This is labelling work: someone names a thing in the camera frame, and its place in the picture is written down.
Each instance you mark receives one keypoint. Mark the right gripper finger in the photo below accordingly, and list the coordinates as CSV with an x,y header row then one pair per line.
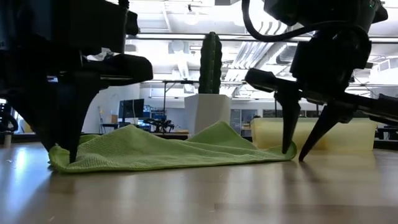
x,y
289,118
329,121

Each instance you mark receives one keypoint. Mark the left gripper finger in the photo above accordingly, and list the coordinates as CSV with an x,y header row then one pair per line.
x,y
37,115
74,109

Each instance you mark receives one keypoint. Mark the lime green microfiber towel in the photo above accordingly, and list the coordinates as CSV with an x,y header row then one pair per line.
x,y
155,149

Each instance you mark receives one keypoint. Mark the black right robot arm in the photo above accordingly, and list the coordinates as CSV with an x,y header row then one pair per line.
x,y
326,12

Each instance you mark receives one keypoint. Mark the yellow translucent basket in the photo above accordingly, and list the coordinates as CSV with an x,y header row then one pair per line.
x,y
367,133

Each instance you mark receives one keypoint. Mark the black computer monitor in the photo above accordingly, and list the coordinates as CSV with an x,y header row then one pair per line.
x,y
132,108

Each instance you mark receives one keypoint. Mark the white plant pot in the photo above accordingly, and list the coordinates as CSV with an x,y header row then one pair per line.
x,y
206,107

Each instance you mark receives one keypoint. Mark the green cactus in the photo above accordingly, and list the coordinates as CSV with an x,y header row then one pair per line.
x,y
210,62

